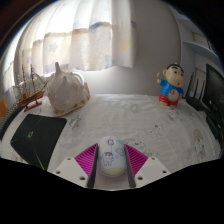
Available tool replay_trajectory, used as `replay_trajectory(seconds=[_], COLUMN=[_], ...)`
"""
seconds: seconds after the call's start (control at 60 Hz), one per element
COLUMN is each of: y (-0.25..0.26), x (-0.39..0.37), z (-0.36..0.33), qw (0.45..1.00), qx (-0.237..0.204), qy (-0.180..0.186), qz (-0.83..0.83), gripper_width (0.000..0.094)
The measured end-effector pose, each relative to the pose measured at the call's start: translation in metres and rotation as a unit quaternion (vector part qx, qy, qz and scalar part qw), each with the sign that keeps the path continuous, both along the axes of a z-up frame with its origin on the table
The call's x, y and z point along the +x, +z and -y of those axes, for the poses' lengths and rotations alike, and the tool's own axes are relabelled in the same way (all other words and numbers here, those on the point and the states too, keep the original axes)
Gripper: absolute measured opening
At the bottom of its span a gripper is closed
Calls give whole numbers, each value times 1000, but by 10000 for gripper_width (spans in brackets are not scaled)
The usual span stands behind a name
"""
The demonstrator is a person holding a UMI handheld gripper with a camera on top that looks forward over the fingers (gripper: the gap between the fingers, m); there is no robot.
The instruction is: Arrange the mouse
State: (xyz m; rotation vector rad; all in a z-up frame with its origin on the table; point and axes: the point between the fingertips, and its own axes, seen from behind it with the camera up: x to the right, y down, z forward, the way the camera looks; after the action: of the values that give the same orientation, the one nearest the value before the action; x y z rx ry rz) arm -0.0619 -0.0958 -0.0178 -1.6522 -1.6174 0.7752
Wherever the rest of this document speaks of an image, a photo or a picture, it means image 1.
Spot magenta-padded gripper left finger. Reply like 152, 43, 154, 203
53, 143, 100, 189

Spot white star-print curtain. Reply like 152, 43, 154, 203
3, 0, 138, 92

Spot wooden model sailing ship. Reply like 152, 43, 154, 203
12, 64, 48, 113

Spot black computer monitor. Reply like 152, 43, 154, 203
203, 63, 224, 141

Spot white wall shelf unit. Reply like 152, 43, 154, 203
176, 16, 222, 88

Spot white cartoon-print computer mouse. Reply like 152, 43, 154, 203
97, 135, 128, 178

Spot black router with antennas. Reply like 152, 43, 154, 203
185, 71, 208, 112

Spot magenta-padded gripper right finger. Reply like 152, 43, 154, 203
123, 143, 172, 189

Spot white cartoon-print tablecloth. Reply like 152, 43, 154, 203
0, 93, 223, 191

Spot black mouse pad green lines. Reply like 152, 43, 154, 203
9, 113, 68, 171

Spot orange wooden chair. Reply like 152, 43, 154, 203
0, 98, 8, 121

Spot large white conch shell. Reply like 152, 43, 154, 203
46, 61, 91, 117

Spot cartoon boy figurine clock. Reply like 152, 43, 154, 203
156, 63, 186, 108

